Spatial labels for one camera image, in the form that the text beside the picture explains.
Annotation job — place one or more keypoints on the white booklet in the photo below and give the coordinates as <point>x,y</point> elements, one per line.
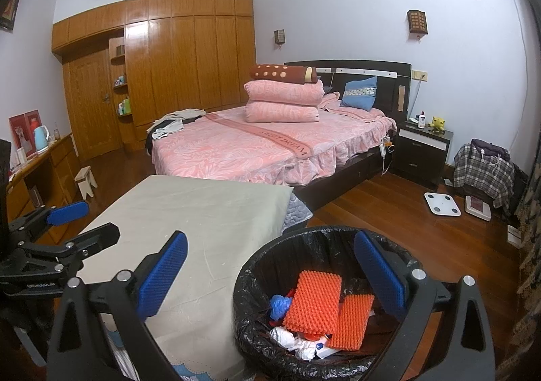
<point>514,236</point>

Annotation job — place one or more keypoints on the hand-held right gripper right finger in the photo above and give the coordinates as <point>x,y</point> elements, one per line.
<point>380,273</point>

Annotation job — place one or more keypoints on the blue pillow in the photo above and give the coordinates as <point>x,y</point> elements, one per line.
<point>359,94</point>

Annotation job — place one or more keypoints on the white tissue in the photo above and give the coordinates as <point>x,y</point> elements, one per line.
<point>289,343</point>

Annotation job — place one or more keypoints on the grey quilted pad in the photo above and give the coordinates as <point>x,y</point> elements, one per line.
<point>298,212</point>

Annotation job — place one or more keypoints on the small wooden stool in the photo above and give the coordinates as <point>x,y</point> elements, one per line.
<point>86,178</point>

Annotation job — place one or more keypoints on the large wall lamp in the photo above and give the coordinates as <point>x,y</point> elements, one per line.
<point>417,22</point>

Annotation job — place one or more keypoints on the bin with black liner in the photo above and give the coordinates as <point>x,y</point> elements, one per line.
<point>253,321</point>

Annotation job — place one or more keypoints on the dark clothing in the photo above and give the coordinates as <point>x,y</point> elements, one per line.
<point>490,148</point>

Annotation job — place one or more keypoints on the blue plastic bag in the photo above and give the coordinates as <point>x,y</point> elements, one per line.
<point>280,307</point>

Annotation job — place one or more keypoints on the wooden sideboard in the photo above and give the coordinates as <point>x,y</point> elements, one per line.
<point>55,178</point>

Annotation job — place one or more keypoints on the white hanging controller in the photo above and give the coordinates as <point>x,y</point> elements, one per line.
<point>385,147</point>

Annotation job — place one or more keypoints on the pile of clothes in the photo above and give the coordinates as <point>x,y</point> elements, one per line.
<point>177,121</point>

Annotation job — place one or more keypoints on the wooden door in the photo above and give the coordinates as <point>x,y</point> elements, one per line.
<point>88,110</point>

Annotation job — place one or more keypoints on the pink bedspread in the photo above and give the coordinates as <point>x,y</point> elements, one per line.
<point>253,148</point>

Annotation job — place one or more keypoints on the pink bathroom scale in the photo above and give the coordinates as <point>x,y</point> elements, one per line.
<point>478,207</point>

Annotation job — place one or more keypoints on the yellow plush toy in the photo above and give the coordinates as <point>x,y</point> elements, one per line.
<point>438,124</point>

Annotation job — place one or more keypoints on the wooden wardrobe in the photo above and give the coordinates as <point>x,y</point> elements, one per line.
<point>190,63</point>

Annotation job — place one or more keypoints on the red box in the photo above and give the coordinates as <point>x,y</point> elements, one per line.
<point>21,135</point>

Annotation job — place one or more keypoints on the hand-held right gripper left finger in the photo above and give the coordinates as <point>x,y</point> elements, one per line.
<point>162,275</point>

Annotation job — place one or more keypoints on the folded pink quilt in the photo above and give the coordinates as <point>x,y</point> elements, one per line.
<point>281,112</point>

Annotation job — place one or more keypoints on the small wall lamp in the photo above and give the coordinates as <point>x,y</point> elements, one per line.
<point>279,36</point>

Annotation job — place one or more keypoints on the white bathroom scale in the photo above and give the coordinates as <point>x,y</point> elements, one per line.
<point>443,204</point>

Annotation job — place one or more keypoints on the blue kettle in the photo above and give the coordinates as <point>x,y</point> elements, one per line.
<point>41,139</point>

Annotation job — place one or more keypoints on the dark nightstand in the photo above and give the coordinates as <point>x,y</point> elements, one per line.
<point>420,161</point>

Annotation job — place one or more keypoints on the brown dotted blanket roll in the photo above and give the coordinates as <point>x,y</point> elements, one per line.
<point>279,73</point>

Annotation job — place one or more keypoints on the white lotion bottle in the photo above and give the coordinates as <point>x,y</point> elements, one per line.
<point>422,119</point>

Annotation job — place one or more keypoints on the red glove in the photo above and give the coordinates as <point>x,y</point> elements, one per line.
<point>290,293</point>

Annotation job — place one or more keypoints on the stacked pink pillows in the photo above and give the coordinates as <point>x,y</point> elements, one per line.
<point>283,92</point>

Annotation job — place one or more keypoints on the green bottles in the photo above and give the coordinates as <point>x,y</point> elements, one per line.
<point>125,106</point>

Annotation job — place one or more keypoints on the dark wooden bed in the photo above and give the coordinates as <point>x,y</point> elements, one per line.
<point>389,85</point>

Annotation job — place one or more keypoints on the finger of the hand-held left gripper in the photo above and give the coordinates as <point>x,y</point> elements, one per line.
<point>93,241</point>
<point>69,214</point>

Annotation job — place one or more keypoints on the clear glass bottle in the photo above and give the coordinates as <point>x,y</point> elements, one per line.
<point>55,131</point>

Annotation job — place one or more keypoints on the plaid cloth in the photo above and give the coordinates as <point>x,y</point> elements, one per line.
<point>482,180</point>

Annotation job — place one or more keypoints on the orange foam sheet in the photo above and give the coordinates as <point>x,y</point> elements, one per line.
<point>312,300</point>
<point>353,326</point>

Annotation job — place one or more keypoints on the wall power outlet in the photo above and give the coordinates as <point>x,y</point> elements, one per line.
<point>420,75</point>

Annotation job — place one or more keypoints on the white blue tissue packet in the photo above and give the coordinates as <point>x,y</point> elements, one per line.
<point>325,349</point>

